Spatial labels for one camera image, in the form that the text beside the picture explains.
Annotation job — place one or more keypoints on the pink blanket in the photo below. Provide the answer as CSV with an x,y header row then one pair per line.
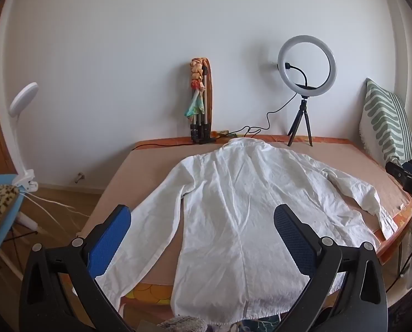
x,y
150,166

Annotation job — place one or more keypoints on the green patterned white pillow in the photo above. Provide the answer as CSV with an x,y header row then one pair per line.
x,y
382,121

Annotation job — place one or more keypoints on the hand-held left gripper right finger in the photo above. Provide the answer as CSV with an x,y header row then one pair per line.
x,y
294,238

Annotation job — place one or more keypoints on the black mini tripod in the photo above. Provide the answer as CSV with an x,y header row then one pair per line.
x,y
303,110

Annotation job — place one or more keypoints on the leopard print cloth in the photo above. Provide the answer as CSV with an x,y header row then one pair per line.
x,y
0,207

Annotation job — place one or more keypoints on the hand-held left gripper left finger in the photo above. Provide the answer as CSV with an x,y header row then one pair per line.
x,y
111,238

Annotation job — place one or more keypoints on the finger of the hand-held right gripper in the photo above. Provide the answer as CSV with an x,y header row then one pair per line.
x,y
394,170

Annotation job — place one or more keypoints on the folded tripod stand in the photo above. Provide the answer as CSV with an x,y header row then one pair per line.
x,y
200,124

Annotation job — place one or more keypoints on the colourful scarf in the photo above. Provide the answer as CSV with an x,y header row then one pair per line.
x,y
196,100

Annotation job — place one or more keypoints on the grey fuzzy cloth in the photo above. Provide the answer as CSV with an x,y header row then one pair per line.
x,y
181,324

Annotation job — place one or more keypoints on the light blue chair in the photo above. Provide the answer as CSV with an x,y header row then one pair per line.
x,y
2,179

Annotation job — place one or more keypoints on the white long-sleeved shirt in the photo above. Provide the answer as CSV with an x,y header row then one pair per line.
x,y
226,214

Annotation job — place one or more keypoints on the white clamp lamp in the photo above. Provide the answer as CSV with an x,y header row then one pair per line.
x,y
22,98

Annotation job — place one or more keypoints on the brown wooden board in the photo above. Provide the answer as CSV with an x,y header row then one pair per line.
x,y
209,93

